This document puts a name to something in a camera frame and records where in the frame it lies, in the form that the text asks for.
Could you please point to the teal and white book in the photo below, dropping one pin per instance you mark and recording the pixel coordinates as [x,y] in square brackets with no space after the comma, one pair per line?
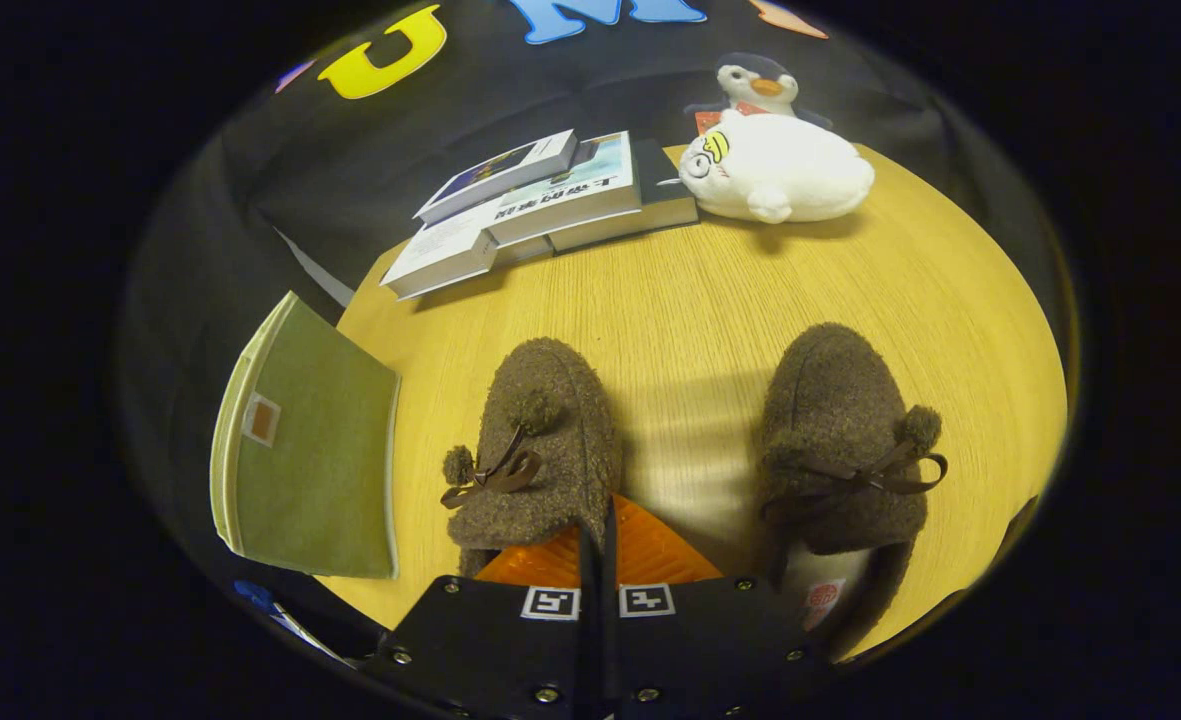
[570,195]

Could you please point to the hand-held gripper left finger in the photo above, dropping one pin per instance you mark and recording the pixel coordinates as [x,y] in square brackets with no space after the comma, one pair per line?
[490,650]

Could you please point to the green fabric storage box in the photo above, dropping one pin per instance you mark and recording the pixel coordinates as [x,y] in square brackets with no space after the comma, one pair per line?
[320,470]

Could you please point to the white seal plush toy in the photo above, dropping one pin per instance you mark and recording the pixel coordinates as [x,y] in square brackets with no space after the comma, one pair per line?
[790,170]

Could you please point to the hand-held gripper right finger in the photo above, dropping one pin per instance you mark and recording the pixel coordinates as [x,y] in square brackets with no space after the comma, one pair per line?
[710,650]

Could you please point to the penguin plush toy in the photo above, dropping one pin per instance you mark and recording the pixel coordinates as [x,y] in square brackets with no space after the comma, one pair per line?
[760,85]

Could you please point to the white cover book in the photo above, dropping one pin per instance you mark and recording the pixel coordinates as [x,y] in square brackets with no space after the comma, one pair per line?
[440,255]

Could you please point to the brown fuzzy slipper shoe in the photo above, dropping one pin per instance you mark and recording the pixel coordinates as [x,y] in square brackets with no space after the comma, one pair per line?
[570,420]
[835,400]

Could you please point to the book with dark blue cover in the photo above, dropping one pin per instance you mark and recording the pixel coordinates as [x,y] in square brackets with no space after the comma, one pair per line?
[495,172]

